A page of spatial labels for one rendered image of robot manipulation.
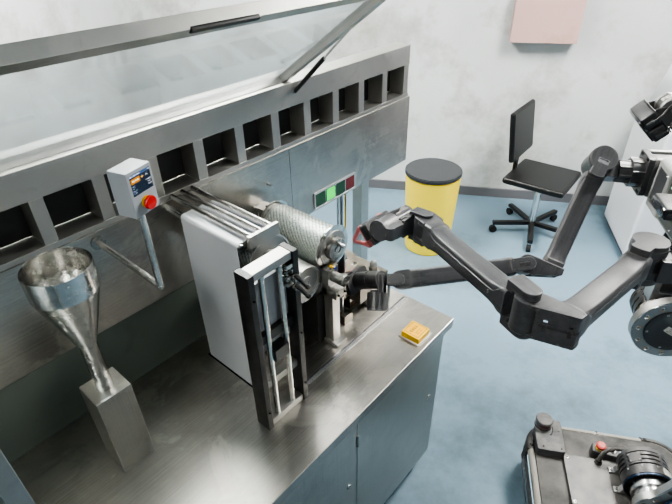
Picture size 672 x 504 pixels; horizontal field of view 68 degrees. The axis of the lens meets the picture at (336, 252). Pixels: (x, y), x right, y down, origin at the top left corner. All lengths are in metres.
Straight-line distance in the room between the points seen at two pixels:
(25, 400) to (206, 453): 0.49
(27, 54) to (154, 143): 0.65
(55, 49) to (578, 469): 2.20
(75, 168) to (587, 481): 2.08
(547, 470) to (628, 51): 3.08
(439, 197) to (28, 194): 2.66
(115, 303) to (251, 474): 0.60
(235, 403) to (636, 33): 3.74
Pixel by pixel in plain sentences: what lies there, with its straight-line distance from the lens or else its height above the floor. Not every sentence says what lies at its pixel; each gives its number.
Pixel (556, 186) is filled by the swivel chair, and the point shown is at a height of 0.49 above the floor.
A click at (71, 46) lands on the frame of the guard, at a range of 0.88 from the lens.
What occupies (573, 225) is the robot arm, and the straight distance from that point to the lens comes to 1.65.
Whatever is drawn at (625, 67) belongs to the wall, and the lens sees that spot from 4.45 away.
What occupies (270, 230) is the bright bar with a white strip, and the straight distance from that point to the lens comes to 1.29.
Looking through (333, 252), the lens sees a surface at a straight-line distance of 1.54.
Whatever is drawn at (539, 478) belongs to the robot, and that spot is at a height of 0.24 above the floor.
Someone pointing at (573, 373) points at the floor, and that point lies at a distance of 3.11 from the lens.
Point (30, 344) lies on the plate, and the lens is 1.51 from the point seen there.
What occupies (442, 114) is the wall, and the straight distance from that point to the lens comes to 4.38.
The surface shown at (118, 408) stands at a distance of 1.39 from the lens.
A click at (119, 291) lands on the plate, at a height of 1.24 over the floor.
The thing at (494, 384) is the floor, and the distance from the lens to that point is 2.91.
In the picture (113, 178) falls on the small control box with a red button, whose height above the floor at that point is 1.70.
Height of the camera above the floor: 2.12
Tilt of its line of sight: 34 degrees down
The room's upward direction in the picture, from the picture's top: 1 degrees counter-clockwise
